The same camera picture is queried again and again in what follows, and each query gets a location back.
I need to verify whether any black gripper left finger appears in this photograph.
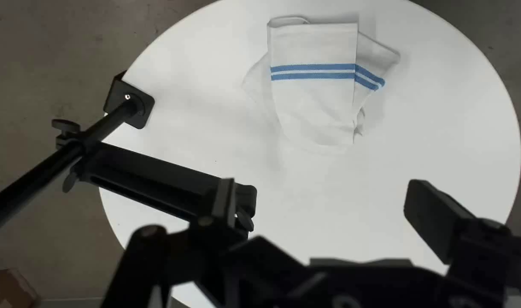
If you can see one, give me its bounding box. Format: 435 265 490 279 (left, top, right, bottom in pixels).
98 176 307 308

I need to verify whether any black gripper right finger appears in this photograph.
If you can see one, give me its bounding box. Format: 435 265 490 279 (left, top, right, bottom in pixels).
402 178 521 308

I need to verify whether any white towel with blue stripes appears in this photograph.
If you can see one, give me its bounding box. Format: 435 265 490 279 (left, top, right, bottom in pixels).
240 14 401 154

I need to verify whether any black clamp-on pole stand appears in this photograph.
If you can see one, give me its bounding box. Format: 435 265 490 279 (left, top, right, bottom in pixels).
0 70 157 240

